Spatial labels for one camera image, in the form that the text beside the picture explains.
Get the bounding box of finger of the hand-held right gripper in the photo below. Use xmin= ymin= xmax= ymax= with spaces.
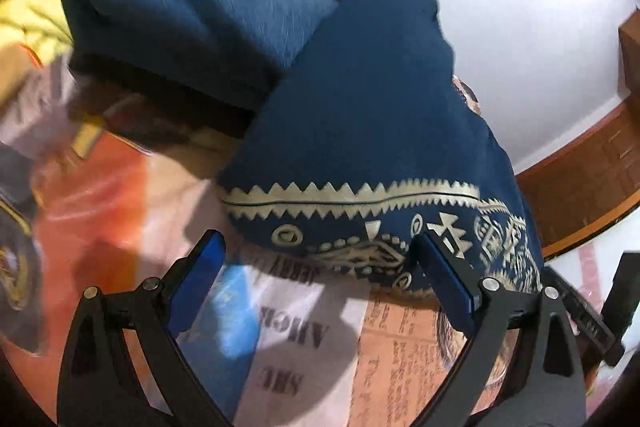
xmin=602 ymin=251 xmax=640 ymax=348
xmin=542 ymin=264 xmax=626 ymax=368

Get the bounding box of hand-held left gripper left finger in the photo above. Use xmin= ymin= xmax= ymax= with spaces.
xmin=56 ymin=229 xmax=236 ymax=427

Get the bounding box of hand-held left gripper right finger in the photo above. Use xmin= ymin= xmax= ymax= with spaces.
xmin=405 ymin=232 xmax=588 ymax=427

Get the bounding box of navy blue gold-printed garment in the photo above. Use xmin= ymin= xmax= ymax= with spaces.
xmin=59 ymin=0 xmax=546 ymax=295

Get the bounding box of printed blanket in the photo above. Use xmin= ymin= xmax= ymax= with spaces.
xmin=0 ymin=42 xmax=551 ymax=427

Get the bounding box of wooden furniture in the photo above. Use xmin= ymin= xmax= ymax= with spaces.
xmin=617 ymin=9 xmax=640 ymax=95

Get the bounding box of yellow cloth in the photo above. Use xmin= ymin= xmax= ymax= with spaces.
xmin=0 ymin=0 xmax=76 ymax=62

